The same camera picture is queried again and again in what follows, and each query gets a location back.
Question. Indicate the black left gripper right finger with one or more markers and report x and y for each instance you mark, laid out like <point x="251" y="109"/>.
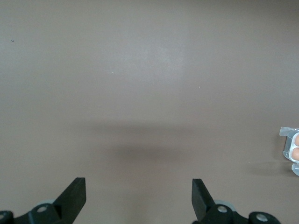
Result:
<point x="201" y="200"/>

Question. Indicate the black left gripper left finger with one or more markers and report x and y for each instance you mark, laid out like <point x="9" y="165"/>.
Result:
<point x="72" y="198"/>

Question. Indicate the clear plastic egg box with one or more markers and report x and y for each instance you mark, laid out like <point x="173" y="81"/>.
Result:
<point x="287" y="144"/>

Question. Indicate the brown egg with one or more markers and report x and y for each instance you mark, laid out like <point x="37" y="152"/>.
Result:
<point x="296" y="153"/>
<point x="297" y="140"/>

